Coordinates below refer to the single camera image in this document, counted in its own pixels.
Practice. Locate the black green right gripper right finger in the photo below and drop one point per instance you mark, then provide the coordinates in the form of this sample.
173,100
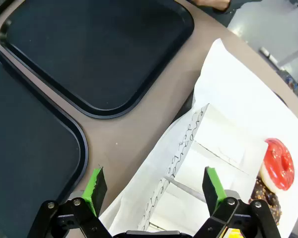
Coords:
209,191

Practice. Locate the chocolate sprinkled donut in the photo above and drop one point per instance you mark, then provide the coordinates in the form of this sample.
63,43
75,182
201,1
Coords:
260,193

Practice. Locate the person's left forearm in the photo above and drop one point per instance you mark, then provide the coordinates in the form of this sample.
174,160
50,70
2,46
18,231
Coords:
232,7

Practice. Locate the black plastic tray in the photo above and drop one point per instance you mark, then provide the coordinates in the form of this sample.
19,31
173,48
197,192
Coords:
27,136
96,54

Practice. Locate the person's left hand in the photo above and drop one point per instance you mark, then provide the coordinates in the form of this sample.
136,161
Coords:
211,3

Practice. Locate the white script paper donut box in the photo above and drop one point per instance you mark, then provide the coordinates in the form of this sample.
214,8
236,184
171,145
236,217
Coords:
228,124

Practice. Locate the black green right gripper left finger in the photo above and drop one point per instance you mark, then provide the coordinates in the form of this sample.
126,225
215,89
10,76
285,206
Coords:
99,188

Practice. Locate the yellow glazed donut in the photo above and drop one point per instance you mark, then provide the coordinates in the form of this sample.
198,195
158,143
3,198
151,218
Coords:
234,234

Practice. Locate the white paper sheet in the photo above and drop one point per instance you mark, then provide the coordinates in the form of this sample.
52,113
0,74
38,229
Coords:
238,81

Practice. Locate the red glazed donut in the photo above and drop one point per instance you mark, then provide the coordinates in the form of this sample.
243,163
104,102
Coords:
275,171

